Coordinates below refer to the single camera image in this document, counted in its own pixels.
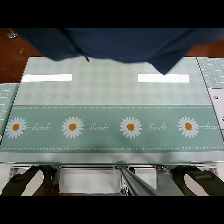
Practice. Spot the navy blue shirt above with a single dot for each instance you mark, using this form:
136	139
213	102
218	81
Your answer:
126	43

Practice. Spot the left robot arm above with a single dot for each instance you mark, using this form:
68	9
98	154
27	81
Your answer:
23	181

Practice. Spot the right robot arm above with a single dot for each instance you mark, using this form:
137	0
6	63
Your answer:
200	181

